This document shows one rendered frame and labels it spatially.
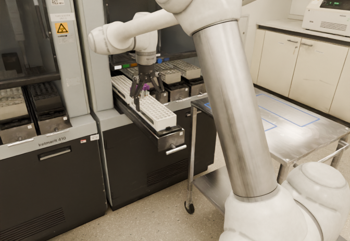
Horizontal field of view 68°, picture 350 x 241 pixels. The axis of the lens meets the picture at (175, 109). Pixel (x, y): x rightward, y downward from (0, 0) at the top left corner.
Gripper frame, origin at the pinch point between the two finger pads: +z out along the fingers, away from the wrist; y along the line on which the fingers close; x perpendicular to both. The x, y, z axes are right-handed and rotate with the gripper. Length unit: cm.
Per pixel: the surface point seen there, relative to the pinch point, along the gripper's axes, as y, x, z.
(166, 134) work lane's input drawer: -1.9, -21.2, 5.2
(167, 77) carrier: 26.4, 25.9, -0.3
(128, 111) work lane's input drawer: -6.6, 8.3, 6.1
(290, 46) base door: 229, 84, 16
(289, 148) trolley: 33, -56, 4
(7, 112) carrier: -58, 26, 1
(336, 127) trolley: 64, -57, 4
